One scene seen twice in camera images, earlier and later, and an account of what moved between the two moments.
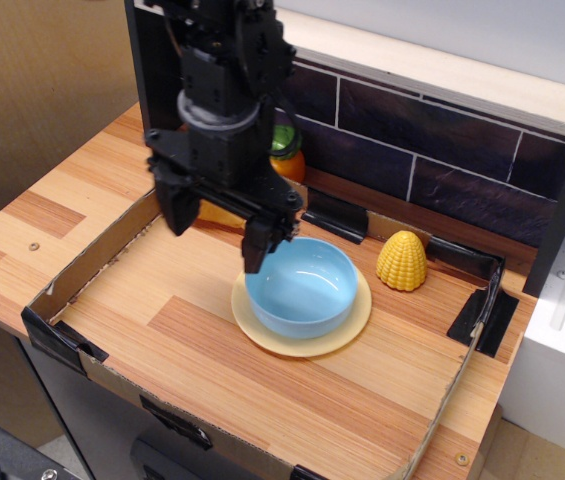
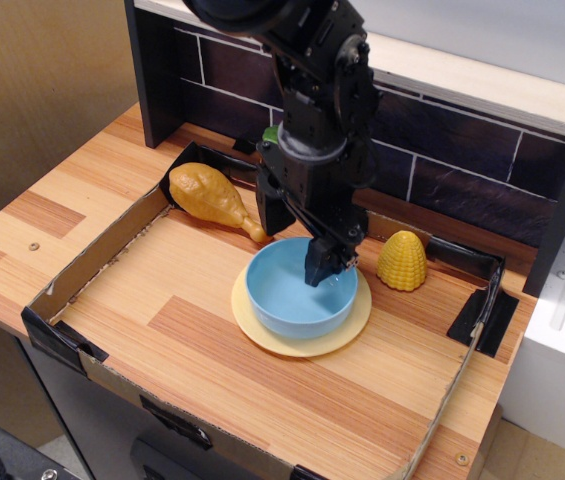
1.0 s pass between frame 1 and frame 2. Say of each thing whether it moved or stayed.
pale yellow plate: stayed
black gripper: moved
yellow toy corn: stayed
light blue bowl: stayed
